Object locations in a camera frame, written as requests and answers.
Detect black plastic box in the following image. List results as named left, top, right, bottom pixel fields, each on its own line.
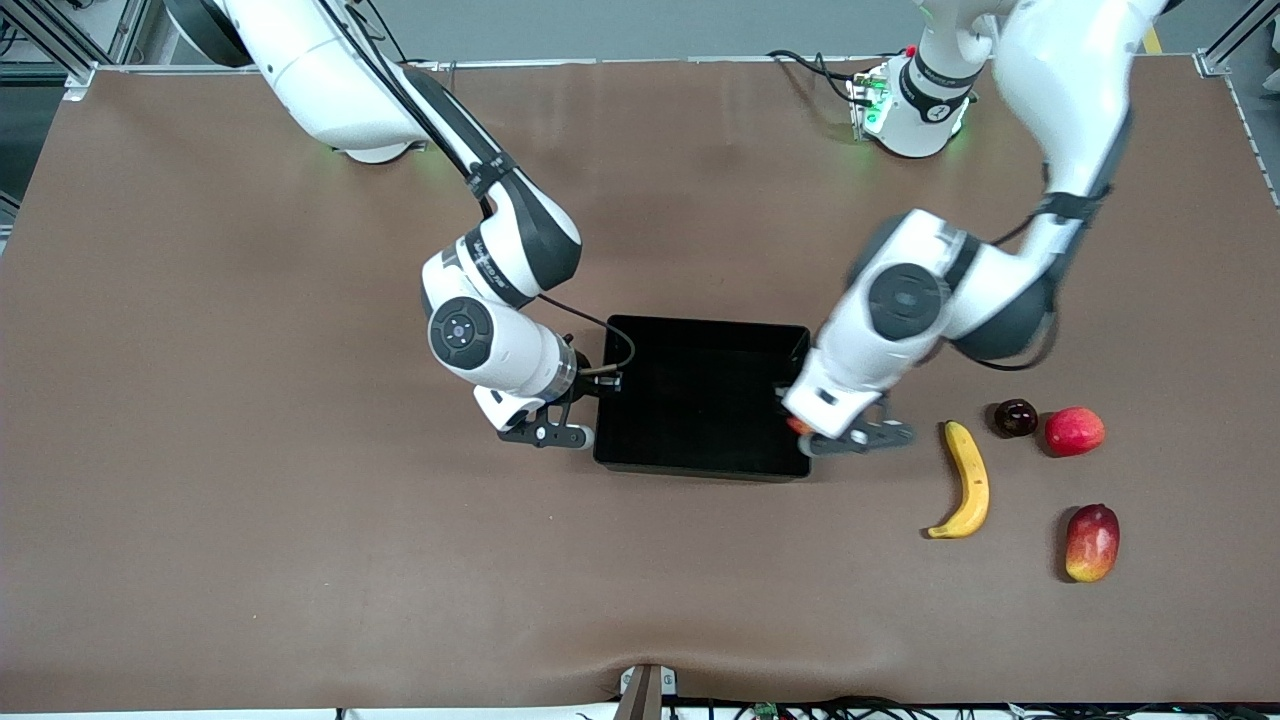
left=592, top=314, right=814, bottom=484

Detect yellow banana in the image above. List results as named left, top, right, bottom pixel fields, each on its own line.
left=926, top=420, right=992, bottom=541

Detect plain red apple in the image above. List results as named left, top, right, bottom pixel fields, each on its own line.
left=1043, top=405, right=1107, bottom=459

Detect dark purple plum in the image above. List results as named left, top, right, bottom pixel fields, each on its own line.
left=992, top=398, right=1040, bottom=439

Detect red yellow mango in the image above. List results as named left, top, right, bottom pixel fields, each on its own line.
left=1063, top=503, right=1122, bottom=585

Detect brown table cover mat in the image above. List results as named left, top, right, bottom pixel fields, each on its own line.
left=0, top=56, right=1280, bottom=714

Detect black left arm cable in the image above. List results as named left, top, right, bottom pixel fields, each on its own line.
left=935, top=150, right=1116, bottom=373

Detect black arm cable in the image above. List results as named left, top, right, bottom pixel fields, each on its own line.
left=935, top=150, right=1116, bottom=373
left=320, top=0, right=637, bottom=379

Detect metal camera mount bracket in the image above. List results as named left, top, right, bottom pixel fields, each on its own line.
left=612, top=663, right=680, bottom=720

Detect black cables along table edge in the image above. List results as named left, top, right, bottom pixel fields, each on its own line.
left=670, top=694, right=1280, bottom=720

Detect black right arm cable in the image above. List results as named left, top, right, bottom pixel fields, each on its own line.
left=320, top=0, right=637, bottom=379

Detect black base cable bundle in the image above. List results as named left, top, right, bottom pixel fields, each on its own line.
left=766, top=48, right=866, bottom=105

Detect aluminium frame profile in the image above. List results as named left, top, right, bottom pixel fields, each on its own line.
left=1194, top=0, right=1280, bottom=81
left=0, top=0, right=153, bottom=103

